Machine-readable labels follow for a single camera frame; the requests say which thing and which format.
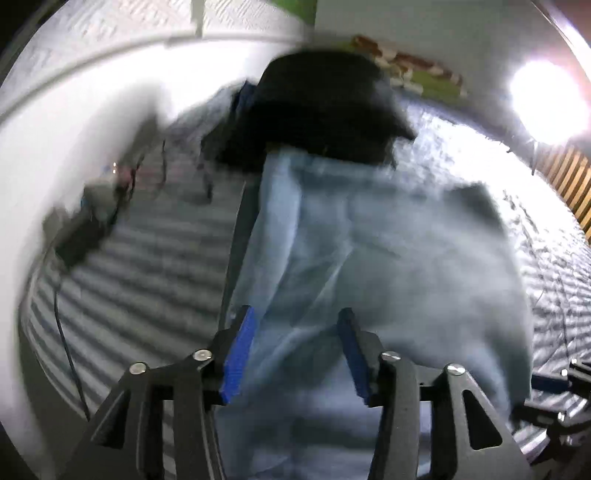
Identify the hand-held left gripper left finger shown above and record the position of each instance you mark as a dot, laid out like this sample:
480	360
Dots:
238	355

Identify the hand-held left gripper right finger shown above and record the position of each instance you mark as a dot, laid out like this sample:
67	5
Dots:
352	360

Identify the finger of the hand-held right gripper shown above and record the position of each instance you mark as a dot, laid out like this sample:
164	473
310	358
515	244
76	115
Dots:
551	383
554	417

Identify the light blue denim jeans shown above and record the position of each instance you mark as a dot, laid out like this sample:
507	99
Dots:
369	254

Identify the blue striped bed quilt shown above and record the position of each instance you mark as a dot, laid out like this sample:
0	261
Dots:
152	277

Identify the black power bank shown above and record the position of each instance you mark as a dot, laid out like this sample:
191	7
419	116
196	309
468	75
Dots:
78	240

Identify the white charger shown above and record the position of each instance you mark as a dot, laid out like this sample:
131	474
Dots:
99	201

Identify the black mini tripod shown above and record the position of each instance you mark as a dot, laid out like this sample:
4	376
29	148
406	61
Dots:
534	157

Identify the black folded clothing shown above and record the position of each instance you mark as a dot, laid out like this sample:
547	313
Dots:
323	101

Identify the blue folded cloth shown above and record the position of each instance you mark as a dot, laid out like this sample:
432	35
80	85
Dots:
248	94

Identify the green patterned pillows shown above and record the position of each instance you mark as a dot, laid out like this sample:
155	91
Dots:
434	83

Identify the wooden slat bed rail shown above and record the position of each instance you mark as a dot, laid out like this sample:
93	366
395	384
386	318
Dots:
572	184

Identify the white wall conduit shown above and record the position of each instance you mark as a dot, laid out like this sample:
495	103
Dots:
197	18

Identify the green wall poster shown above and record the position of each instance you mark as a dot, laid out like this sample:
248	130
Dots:
302	3

